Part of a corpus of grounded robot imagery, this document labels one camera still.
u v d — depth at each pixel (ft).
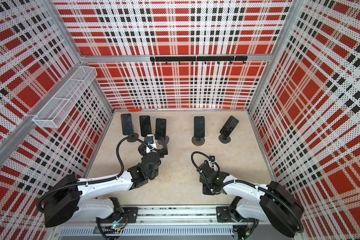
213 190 1.98
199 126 3.05
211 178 2.16
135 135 3.52
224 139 3.42
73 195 1.37
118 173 1.81
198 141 3.33
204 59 2.94
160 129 3.12
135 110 4.06
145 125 3.15
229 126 3.03
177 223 2.40
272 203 1.37
